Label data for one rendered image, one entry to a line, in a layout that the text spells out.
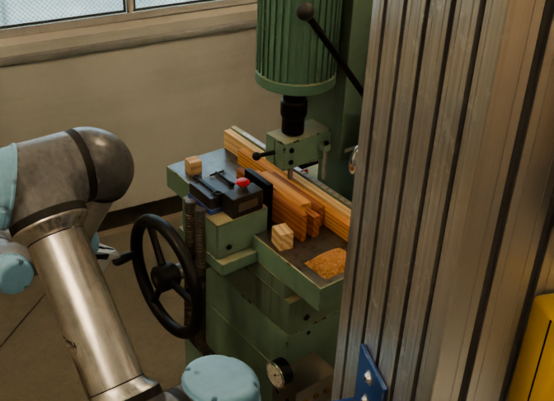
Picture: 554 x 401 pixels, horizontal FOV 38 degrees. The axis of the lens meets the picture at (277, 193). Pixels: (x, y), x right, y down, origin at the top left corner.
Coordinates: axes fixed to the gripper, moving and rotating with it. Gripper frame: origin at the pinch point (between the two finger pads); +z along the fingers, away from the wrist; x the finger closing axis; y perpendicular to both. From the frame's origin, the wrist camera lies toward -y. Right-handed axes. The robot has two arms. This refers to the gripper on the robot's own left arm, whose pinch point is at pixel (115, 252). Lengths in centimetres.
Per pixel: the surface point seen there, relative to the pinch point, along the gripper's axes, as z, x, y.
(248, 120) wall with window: 120, -115, -23
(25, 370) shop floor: 32, -70, 72
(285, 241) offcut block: 20.0, 28.2, -18.2
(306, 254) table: 23.7, 31.8, -17.2
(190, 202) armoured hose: 6.0, 11.1, -17.7
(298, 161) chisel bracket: 27.1, 15.7, -33.4
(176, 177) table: 17.7, -12.2, -16.7
